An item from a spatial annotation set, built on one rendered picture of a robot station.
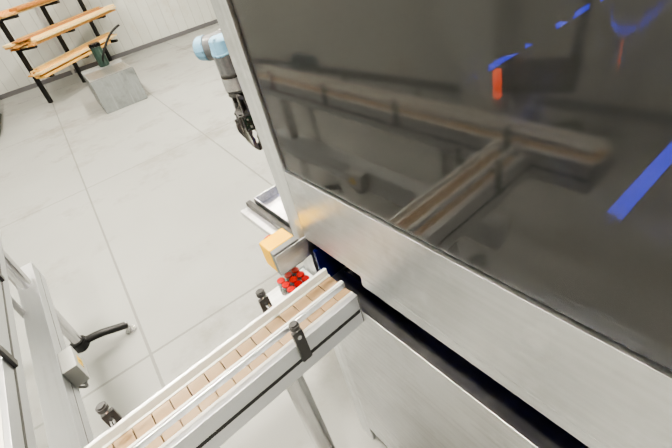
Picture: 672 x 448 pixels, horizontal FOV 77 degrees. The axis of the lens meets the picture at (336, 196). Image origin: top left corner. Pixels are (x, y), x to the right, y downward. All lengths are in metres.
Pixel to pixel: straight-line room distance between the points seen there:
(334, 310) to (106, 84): 5.76
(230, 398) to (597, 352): 0.64
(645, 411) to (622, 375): 0.05
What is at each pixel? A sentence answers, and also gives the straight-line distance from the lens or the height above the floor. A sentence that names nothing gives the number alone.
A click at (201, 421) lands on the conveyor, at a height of 0.93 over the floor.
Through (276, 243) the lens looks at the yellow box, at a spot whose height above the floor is 1.03.
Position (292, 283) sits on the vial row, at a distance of 1.08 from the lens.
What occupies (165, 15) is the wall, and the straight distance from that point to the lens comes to 10.30.
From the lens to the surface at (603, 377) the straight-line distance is 0.61.
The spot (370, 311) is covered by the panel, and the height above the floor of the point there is 0.88.
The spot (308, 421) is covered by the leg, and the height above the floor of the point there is 0.62.
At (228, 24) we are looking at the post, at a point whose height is 1.52.
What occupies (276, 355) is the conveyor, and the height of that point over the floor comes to 0.93.
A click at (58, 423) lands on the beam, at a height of 0.55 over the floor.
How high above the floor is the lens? 1.66
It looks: 34 degrees down
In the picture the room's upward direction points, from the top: 15 degrees counter-clockwise
